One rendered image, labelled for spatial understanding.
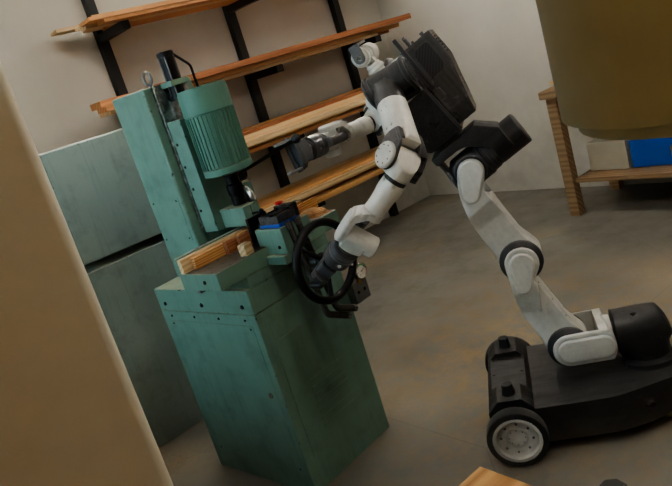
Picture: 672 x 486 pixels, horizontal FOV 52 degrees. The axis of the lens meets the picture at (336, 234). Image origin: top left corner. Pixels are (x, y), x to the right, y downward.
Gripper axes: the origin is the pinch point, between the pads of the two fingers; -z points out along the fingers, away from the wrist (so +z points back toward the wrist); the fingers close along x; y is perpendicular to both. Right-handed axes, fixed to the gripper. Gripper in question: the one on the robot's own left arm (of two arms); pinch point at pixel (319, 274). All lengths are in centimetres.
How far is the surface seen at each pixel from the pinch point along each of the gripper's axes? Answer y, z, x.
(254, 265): 17.6, -19.2, 1.4
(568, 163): -95, -63, 259
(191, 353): 15, -77, -7
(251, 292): 12.6, -23.1, -5.1
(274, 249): 15.9, -15.0, 8.7
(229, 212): 37, -28, 19
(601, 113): 10, 153, -115
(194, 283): 29.0, -30.8, -11.4
